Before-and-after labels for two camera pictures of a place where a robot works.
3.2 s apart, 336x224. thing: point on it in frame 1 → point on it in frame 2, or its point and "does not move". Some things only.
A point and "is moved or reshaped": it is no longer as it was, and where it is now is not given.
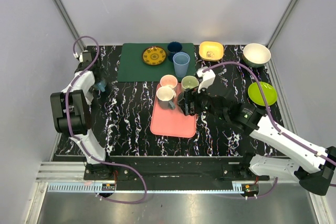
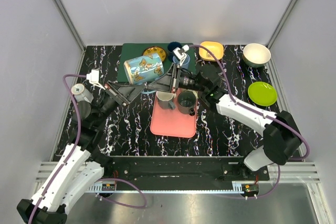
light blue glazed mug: [101, 85] is moved or reshaped
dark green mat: [132, 67] does not move
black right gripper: [193, 95] → [169, 82]
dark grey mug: [181, 102] does not move
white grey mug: [166, 96] does not move
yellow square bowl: [211, 51] does not move
